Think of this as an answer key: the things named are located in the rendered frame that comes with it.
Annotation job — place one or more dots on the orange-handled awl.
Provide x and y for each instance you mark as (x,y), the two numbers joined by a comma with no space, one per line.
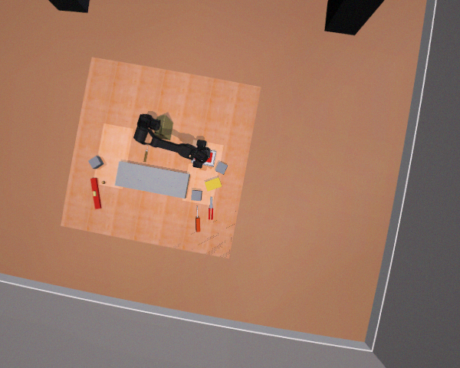
(197,222)

